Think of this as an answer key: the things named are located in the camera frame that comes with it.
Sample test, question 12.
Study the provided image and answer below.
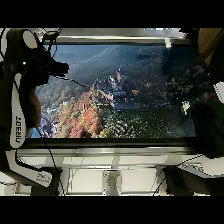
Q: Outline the black cable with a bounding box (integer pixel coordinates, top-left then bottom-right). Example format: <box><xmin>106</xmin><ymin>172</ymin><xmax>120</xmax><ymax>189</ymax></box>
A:
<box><xmin>33</xmin><ymin>123</ymin><xmax>65</xmax><ymax>197</ymax></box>

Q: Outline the silver frame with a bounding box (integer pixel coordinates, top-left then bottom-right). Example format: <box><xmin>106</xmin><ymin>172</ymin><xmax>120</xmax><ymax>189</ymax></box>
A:
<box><xmin>0</xmin><ymin>33</ymin><xmax>224</xmax><ymax>197</ymax></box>

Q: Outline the brown garment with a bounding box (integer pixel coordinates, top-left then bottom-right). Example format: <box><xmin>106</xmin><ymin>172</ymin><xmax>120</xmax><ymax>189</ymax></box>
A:
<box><xmin>29</xmin><ymin>87</ymin><xmax>43</xmax><ymax>130</ymax></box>

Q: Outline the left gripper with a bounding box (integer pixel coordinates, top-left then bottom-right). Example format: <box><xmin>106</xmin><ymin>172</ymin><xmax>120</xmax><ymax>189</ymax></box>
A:
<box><xmin>43</xmin><ymin>59</ymin><xmax>70</xmax><ymax>78</ymax></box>

